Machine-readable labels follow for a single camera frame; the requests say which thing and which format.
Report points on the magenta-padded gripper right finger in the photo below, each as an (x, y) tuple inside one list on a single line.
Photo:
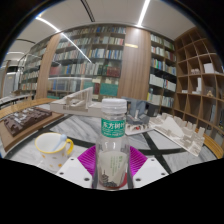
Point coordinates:
[(151, 170)]

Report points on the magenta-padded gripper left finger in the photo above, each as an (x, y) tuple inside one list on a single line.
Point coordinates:
[(74, 170)]

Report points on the clear green-labelled drink bottle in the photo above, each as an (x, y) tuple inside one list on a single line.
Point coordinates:
[(112, 133)]

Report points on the white spoon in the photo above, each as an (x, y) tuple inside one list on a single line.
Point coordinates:
[(60, 141)]

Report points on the flat round red coaster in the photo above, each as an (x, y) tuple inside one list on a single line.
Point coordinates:
[(115, 187)]

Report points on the white multi-building architectural model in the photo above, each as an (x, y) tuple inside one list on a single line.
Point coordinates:
[(180, 133)]

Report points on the dark grey architectural model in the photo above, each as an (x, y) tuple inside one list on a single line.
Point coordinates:
[(140, 110)]

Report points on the brown model on wooden board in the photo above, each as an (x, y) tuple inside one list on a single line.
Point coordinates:
[(26, 123)]

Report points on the white stepped architectural model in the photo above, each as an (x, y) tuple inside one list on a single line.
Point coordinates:
[(75, 103)]

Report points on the curved wooden slat bench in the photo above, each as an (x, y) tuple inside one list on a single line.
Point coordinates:
[(23, 105), (215, 146)]

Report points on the narrow bookshelf full of books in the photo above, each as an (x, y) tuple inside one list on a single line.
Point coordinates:
[(161, 73)]

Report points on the wooden cubby shelf unit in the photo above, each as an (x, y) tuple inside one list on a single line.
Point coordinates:
[(200, 76)]

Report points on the wide bookshelf full of books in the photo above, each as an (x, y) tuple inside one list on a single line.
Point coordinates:
[(83, 60)]

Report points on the ceiling light strip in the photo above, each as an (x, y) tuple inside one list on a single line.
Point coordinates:
[(144, 13)]

